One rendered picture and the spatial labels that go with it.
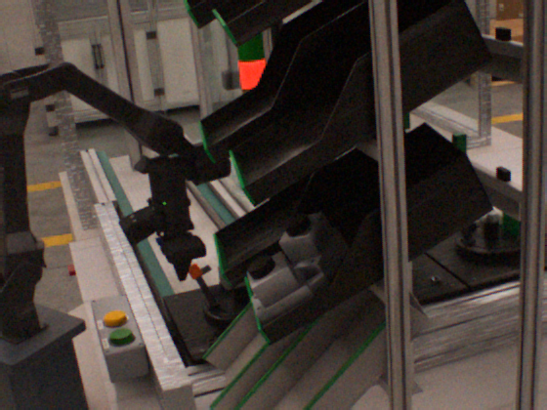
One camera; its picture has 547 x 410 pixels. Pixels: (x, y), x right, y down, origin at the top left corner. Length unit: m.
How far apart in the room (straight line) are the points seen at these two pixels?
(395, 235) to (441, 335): 0.59
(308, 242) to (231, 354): 0.35
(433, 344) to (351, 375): 0.49
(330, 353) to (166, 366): 0.37
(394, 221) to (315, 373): 0.29
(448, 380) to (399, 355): 0.51
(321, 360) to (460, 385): 0.40
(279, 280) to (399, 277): 0.13
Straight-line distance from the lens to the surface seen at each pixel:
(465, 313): 1.38
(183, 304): 1.44
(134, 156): 2.35
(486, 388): 1.36
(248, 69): 1.44
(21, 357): 1.19
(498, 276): 1.46
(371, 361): 0.90
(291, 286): 0.85
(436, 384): 1.36
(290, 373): 1.03
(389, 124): 0.76
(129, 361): 1.37
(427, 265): 1.50
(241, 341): 1.17
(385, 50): 0.74
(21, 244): 1.19
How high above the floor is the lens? 1.64
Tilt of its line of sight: 21 degrees down
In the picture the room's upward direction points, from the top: 6 degrees counter-clockwise
